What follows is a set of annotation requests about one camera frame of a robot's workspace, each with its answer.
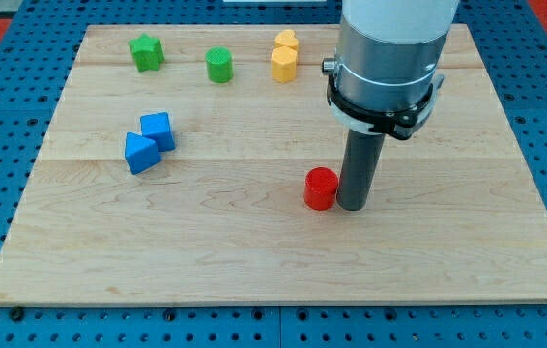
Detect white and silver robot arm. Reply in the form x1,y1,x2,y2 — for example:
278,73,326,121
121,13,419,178
322,0,459,140

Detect blue cube block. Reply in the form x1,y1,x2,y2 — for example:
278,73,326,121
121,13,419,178
140,112,176,152

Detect green star block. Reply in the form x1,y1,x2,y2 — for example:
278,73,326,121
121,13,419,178
129,33,165,72

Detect red cylinder block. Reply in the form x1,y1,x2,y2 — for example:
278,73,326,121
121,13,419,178
303,167,338,211

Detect light wooden board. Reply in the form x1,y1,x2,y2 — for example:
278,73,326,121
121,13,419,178
0,24,547,307

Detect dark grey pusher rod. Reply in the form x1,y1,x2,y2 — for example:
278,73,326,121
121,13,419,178
336,130,385,211

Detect yellow hexagon block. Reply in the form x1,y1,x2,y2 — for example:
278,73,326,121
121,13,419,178
271,46,298,83

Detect green cylinder block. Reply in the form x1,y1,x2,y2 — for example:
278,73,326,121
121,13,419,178
205,46,234,83

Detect blue triangle block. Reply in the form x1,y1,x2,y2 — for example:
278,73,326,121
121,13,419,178
124,132,161,175

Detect yellow heart block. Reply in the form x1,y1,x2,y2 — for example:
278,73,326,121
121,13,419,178
273,29,300,53

